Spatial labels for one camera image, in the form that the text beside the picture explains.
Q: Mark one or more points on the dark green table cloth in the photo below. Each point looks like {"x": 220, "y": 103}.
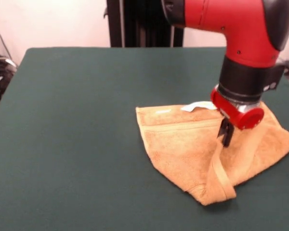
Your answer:
{"x": 62, "y": 144}

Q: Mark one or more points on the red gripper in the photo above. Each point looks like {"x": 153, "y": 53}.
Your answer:
{"x": 233, "y": 115}

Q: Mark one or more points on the orange terry towel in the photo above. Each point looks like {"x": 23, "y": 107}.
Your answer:
{"x": 183, "y": 149}

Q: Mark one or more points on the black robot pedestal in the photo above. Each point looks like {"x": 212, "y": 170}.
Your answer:
{"x": 144, "y": 24}

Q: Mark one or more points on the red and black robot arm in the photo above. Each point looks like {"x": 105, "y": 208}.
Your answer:
{"x": 243, "y": 48}

